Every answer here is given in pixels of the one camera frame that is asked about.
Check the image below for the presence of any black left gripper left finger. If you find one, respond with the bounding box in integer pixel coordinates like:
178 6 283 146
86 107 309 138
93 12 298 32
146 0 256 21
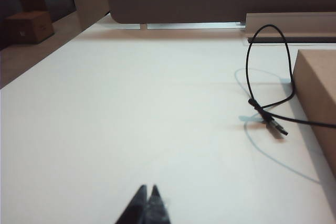
114 184 149 224

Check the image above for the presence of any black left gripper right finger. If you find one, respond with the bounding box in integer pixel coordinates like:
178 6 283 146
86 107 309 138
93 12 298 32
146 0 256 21
146 184 173 224

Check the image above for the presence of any black charging cable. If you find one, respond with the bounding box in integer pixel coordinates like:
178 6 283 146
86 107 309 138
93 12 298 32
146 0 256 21
245 24 336 139

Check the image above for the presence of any long brown cardboard box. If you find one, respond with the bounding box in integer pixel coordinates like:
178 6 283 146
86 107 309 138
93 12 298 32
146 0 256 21
292 49 336 180

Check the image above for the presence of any large brown cardboard carton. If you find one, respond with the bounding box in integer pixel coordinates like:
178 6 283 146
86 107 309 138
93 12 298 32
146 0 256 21
3 10 55 45

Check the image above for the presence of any beige building column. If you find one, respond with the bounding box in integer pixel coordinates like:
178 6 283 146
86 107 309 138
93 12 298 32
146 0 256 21
67 0 111 32

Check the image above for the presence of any silver divider mounting bracket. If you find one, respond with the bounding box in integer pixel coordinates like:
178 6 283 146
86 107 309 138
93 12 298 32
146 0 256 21
146 22 246 29
119 23 141 30

